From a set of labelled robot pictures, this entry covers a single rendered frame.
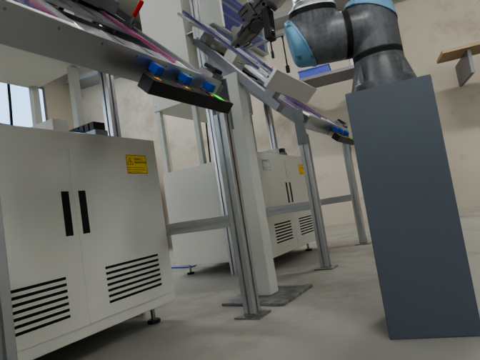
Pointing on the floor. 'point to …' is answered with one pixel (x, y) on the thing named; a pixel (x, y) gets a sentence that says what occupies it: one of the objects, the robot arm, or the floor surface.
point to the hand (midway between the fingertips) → (236, 46)
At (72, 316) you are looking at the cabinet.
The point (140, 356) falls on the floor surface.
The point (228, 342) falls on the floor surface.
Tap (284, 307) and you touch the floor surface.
